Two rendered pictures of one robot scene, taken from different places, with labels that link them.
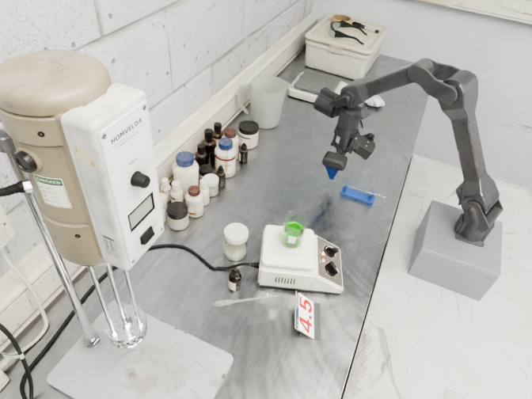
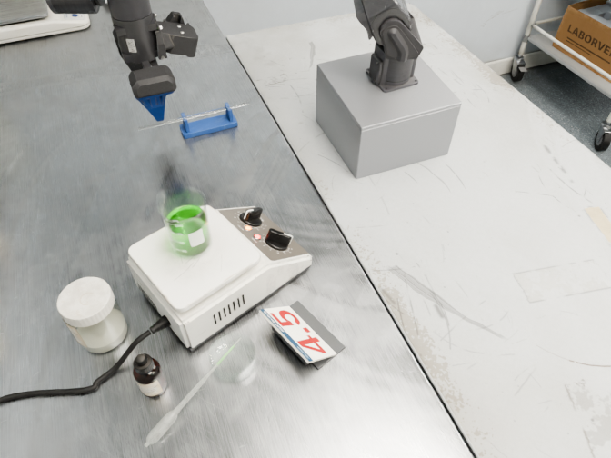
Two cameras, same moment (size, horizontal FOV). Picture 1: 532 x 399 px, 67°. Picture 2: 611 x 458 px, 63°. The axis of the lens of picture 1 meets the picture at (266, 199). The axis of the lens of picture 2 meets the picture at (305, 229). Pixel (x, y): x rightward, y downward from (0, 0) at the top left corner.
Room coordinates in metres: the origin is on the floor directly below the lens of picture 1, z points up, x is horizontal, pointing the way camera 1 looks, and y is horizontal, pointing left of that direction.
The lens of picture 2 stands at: (0.24, 0.08, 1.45)
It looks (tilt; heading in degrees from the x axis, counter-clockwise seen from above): 48 degrees down; 319
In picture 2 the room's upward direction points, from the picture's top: straight up
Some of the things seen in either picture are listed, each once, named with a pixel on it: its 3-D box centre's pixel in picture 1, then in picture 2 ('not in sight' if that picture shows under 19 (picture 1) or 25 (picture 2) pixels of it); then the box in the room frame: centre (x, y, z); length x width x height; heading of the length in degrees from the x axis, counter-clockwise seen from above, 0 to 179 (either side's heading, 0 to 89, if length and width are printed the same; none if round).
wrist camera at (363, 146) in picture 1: (362, 143); (174, 34); (0.92, -0.25, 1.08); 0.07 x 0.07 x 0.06; 71
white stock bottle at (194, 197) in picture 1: (194, 200); not in sight; (0.77, 0.19, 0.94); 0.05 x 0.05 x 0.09
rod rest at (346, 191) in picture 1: (359, 191); (207, 119); (0.91, -0.27, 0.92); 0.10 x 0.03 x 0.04; 72
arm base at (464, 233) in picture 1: (473, 225); (393, 61); (0.69, -0.50, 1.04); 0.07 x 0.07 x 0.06; 73
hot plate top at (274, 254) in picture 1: (288, 246); (194, 254); (0.61, -0.07, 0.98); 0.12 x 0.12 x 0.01; 0
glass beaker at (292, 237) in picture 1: (293, 230); (185, 223); (0.63, -0.07, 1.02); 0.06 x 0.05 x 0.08; 21
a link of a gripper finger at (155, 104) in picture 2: (332, 172); (157, 107); (0.88, -0.17, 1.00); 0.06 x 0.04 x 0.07; 72
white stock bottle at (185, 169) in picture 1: (186, 174); not in sight; (0.85, 0.23, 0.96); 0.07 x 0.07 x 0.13
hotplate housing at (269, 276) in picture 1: (297, 259); (216, 264); (0.61, -0.09, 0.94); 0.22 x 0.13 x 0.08; 90
